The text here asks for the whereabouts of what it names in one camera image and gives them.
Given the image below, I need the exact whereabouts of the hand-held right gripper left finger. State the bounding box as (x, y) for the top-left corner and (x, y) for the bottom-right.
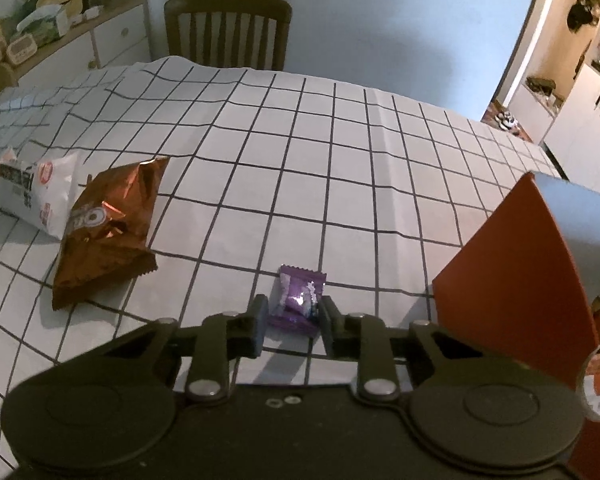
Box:
(107, 294), (271, 405)

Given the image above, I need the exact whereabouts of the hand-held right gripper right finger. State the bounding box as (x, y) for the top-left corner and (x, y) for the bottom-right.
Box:
(319, 296), (488, 405)

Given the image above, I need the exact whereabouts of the purple candy packet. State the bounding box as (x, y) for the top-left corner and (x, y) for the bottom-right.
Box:
(267, 265), (329, 336)

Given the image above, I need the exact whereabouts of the red cardboard box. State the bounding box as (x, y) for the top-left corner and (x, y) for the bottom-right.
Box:
(431, 170), (600, 480)

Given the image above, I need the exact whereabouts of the checkered white tablecloth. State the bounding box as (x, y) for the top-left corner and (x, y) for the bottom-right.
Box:
(0, 55), (565, 480)

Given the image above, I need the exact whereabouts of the brown foil snack packet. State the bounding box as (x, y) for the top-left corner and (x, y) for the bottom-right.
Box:
(51, 156), (172, 312)

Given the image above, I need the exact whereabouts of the white snack packet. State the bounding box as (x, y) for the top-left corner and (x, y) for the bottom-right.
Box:
(0, 148), (82, 241)

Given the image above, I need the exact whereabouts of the row of shoes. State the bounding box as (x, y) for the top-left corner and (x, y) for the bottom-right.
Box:
(492, 109), (526, 136)

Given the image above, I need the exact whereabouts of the low grey cabinet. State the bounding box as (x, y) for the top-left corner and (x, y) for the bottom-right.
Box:
(506, 80), (557, 143)

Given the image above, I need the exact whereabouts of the dark wooden chair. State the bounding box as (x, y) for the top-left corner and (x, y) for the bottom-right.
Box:
(163, 0), (294, 73)

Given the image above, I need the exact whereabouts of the white wooden sideboard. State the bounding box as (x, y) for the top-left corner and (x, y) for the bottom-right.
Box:
(0, 0), (152, 92)

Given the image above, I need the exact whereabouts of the tall grey cabinet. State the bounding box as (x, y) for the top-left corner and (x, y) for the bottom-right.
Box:
(542, 60), (600, 183)

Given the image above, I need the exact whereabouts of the small white clock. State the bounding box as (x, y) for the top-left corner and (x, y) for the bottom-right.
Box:
(4, 39), (32, 65)

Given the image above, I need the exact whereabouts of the green tissue box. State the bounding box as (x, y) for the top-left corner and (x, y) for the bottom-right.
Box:
(16, 4), (70, 45)

